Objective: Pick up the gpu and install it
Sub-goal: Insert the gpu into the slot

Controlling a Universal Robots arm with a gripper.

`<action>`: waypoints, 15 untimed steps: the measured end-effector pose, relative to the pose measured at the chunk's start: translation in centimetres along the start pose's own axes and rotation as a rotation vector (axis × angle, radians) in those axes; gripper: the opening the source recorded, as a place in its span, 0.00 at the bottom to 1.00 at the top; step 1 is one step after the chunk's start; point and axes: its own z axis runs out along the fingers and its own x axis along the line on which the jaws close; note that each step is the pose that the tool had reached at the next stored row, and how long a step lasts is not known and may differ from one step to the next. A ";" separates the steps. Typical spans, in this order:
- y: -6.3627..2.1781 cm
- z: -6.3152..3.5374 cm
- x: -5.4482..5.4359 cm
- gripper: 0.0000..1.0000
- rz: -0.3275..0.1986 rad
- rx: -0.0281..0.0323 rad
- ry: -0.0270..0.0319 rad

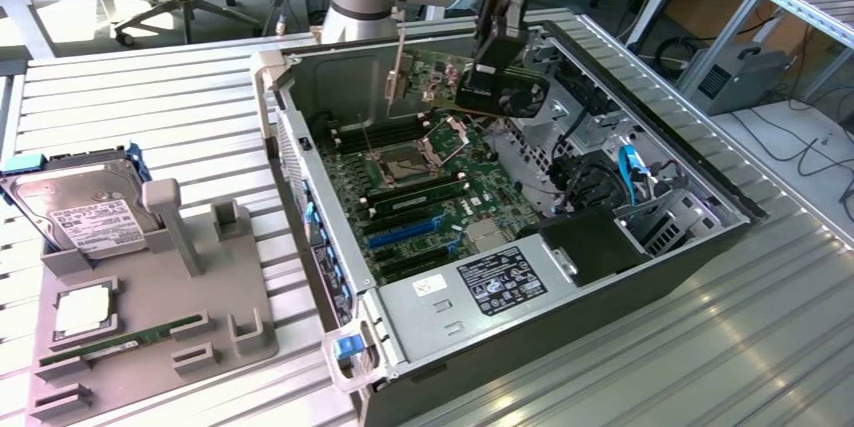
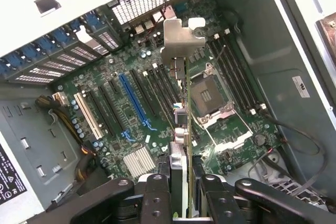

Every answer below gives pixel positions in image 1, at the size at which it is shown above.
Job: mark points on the aluminium frame rack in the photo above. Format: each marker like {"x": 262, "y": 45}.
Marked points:
{"x": 807, "y": 2}

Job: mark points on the green motherboard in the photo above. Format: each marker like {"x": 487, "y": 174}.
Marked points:
{"x": 467, "y": 182}

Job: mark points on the silver power supply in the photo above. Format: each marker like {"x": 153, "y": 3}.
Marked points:
{"x": 427, "y": 317}

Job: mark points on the black green graphics card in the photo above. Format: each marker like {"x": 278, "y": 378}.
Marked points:
{"x": 433, "y": 77}

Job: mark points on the silver disk bay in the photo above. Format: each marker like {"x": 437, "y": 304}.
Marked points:
{"x": 667, "y": 227}

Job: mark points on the CPU socket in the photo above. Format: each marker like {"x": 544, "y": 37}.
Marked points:
{"x": 400, "y": 167}

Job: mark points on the thin locking lever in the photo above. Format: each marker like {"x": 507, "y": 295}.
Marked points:
{"x": 367, "y": 134}

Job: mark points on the green RAM stick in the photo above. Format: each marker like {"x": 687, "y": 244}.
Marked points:
{"x": 153, "y": 332}
{"x": 413, "y": 202}

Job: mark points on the black plastic drive cover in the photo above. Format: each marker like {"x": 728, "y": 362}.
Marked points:
{"x": 593, "y": 247}

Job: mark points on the grey parts rack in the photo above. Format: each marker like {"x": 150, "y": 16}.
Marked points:
{"x": 133, "y": 287}

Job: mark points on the long black expansion slot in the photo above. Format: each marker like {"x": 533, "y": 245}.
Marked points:
{"x": 409, "y": 261}

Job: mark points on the silver chipset heatsink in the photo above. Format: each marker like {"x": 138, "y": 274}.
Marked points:
{"x": 489, "y": 234}

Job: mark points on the open black PC case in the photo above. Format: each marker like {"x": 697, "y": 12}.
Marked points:
{"x": 600, "y": 327}

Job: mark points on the grey office chair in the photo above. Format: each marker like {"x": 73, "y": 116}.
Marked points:
{"x": 188, "y": 4}

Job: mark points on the silver CPU chip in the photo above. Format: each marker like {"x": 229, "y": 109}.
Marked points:
{"x": 81, "y": 311}

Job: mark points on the black case lock tab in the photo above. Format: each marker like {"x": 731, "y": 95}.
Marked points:
{"x": 304, "y": 143}

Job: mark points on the silver optical drive cage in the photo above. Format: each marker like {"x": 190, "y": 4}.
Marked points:
{"x": 516, "y": 167}

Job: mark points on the blue expansion slot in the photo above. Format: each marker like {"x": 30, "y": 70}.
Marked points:
{"x": 400, "y": 236}

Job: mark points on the blue disk caddy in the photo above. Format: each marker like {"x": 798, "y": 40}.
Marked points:
{"x": 20, "y": 165}

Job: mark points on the silver hard disk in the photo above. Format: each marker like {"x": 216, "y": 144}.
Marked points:
{"x": 80, "y": 217}

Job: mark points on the silver socket cover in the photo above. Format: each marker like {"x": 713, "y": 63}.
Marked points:
{"x": 452, "y": 123}

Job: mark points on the blue side panel latch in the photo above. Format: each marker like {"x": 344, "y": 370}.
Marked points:
{"x": 348, "y": 348}

